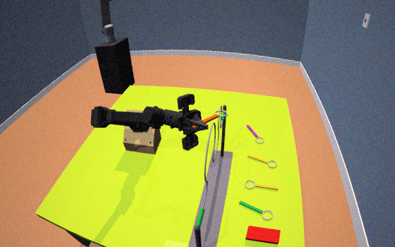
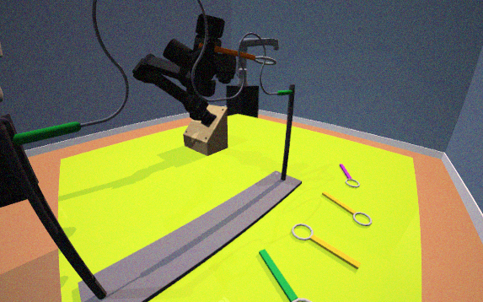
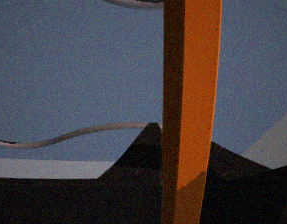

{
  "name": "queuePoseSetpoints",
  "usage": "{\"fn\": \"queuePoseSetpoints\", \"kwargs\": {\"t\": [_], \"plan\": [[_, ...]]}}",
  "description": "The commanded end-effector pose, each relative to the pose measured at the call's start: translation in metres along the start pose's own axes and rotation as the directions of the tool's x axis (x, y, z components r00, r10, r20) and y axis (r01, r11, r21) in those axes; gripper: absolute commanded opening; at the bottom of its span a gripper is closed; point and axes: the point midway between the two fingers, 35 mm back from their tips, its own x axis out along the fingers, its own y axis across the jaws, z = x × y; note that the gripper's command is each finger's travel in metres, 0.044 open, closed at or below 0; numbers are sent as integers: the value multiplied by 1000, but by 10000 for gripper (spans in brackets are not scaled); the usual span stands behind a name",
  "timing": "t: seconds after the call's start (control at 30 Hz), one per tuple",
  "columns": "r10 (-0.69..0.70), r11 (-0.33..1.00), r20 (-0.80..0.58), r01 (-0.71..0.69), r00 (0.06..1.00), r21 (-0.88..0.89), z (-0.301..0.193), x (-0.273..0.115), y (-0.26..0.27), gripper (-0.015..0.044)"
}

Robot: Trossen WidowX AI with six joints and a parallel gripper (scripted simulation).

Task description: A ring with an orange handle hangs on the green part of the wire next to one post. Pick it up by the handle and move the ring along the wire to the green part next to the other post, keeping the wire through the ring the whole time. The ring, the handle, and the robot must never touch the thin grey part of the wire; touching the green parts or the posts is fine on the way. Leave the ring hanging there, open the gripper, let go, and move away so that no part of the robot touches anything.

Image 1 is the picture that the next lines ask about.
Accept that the red rectangular block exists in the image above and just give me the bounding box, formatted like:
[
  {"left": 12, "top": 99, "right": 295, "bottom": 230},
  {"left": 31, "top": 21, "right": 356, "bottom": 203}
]
[{"left": 245, "top": 226, "right": 281, "bottom": 244}]

